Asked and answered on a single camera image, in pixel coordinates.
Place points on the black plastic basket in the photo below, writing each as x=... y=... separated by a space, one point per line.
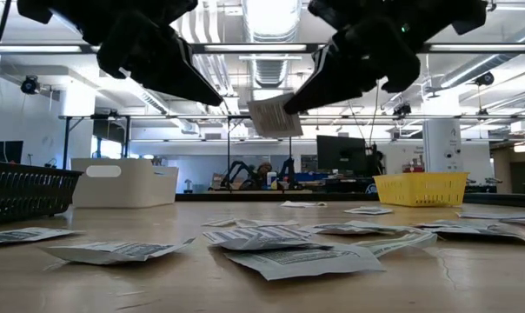
x=28 y=191

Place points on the background black robot arm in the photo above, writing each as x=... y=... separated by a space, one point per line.
x=238 y=171
x=287 y=171

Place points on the twisted white strip packet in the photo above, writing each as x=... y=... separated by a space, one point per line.
x=310 y=204

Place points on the ceiling lamp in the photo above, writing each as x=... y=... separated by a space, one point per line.
x=522 y=148

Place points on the black monitor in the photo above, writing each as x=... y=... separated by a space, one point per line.
x=340 y=154
x=1 y=151

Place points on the white pillar with posters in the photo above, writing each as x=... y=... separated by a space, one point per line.
x=443 y=145

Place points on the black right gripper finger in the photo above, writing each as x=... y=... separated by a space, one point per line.
x=332 y=82

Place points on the silver ventilation duct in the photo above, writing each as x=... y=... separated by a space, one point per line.
x=271 y=26

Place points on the black background rig frame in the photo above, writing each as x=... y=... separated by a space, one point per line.
x=167 y=116

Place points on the wipes canister white lid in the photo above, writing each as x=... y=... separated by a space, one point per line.
x=271 y=179

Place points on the person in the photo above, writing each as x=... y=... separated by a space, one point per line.
x=263 y=169

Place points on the black ceiling camera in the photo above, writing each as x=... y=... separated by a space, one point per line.
x=484 y=78
x=29 y=84

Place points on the knuckle fabric bandage packet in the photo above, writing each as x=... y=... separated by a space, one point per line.
x=273 y=117

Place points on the yellow plastic basket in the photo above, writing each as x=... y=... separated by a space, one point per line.
x=421 y=189

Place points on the blue striped bandage packet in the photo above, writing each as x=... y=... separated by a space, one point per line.
x=254 y=235

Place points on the LED light bar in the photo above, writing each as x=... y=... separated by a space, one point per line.
x=254 y=47
x=32 y=48
x=480 y=47

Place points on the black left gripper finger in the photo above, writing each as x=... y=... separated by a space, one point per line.
x=171 y=74

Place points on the green striped bandage packet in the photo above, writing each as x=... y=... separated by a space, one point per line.
x=397 y=243
x=219 y=222

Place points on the white plastic bin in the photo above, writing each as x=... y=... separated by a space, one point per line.
x=123 y=182

